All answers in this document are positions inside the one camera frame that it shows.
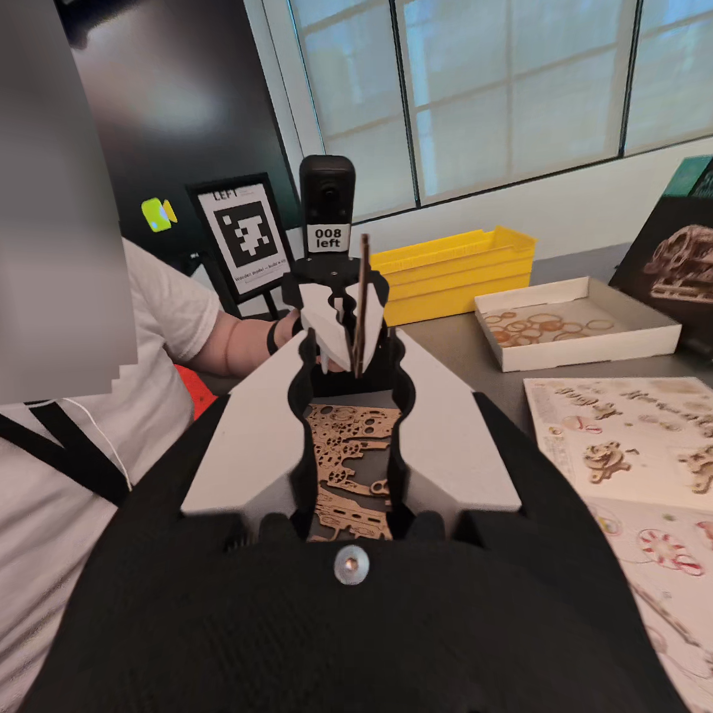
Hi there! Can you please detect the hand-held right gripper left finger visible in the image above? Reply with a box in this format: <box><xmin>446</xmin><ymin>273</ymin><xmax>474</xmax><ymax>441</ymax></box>
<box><xmin>180</xmin><ymin>329</ymin><xmax>323</xmax><ymax>544</ymax></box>

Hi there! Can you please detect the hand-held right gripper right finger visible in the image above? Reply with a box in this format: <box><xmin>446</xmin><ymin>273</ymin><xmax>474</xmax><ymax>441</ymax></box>
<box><xmin>389</xmin><ymin>329</ymin><xmax>523</xmax><ymax>542</ymax></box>

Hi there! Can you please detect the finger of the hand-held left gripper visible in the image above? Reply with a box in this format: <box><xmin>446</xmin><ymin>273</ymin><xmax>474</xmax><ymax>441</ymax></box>
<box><xmin>358</xmin><ymin>279</ymin><xmax>387</xmax><ymax>375</ymax></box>
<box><xmin>299</xmin><ymin>283</ymin><xmax>357</xmax><ymax>374</ymax></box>

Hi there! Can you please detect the round wooden gear disc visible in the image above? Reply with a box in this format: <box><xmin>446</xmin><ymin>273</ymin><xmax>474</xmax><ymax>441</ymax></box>
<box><xmin>352</xmin><ymin>233</ymin><xmax>372</xmax><ymax>381</ymax></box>

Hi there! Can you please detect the laser-cut wooden parts sheet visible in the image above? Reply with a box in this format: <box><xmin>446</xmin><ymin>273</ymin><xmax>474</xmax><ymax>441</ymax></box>
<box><xmin>303</xmin><ymin>402</ymin><xmax>395</xmax><ymax>542</ymax></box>

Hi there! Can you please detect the person's left forearm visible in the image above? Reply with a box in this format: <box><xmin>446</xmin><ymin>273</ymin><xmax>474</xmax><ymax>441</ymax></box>
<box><xmin>184</xmin><ymin>310</ymin><xmax>276</xmax><ymax>380</ymax></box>

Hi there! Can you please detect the black model kit box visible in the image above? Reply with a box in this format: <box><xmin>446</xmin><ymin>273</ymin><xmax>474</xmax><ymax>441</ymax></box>
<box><xmin>609</xmin><ymin>155</ymin><xmax>713</xmax><ymax>357</ymax></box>

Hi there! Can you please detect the person's left hand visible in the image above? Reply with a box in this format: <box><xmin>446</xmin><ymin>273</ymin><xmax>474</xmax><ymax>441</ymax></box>
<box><xmin>280</xmin><ymin>308</ymin><xmax>306</xmax><ymax>350</ymax></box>

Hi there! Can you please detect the red fabric item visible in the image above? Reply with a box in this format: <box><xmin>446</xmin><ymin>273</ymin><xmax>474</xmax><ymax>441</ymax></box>
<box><xmin>174</xmin><ymin>364</ymin><xmax>219</xmax><ymax>422</ymax></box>

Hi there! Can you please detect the yellow plastic bin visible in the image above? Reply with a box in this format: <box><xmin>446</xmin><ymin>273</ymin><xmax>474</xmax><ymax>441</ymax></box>
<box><xmin>369</xmin><ymin>224</ymin><xmax>539</xmax><ymax>328</ymax></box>

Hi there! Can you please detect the pile of tan rings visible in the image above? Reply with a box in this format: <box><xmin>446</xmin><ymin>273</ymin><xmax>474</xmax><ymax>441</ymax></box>
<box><xmin>482</xmin><ymin>309</ymin><xmax>616</xmax><ymax>347</ymax></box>

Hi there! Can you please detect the white cardboard tray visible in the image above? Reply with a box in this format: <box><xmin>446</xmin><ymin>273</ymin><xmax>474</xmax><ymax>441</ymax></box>
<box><xmin>473</xmin><ymin>276</ymin><xmax>683</xmax><ymax>374</ymax></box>

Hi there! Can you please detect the illustrated instruction booklet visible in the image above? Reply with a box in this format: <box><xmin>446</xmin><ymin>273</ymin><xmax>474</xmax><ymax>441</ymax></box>
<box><xmin>524</xmin><ymin>377</ymin><xmax>713</xmax><ymax>713</ymax></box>

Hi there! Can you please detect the frosted glass window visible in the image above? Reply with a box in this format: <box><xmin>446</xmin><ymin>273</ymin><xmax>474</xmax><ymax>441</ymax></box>
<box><xmin>262</xmin><ymin>0</ymin><xmax>713</xmax><ymax>209</ymax></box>

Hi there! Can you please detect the yellow camera icon sticker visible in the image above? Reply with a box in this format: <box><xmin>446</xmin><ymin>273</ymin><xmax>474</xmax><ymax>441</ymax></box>
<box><xmin>140</xmin><ymin>196</ymin><xmax>179</xmax><ymax>233</ymax></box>

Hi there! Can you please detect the black lanyard strap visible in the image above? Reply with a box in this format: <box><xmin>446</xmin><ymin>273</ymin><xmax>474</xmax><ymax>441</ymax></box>
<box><xmin>0</xmin><ymin>400</ymin><xmax>133</xmax><ymax>509</ymax></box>

